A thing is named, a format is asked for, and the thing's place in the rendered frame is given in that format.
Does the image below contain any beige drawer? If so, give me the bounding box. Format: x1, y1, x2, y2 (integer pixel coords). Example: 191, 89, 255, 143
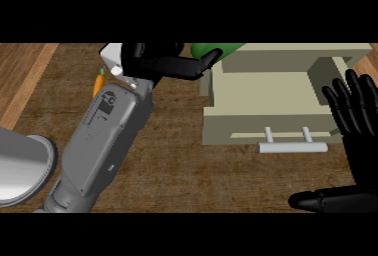
198, 56, 358, 146

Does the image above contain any beige cabinet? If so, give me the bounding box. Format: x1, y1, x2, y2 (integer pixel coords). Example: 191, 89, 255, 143
221, 42, 374, 76

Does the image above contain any green round object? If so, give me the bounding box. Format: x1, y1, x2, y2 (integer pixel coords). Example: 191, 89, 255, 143
190, 42, 247, 62

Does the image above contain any white drawer handle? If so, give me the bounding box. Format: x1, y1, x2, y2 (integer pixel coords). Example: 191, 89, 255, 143
257, 126, 330, 154

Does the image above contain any silver metal pot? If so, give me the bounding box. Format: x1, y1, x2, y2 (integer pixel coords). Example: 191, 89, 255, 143
0, 127, 60, 210

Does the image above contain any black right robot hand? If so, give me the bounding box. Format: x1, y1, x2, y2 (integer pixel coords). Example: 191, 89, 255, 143
287, 68, 378, 214

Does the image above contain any orange carrot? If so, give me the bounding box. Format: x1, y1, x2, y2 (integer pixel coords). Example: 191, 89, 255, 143
92, 67, 107, 99

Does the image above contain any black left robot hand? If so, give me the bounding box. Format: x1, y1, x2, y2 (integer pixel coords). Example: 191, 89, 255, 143
120, 42, 225, 89

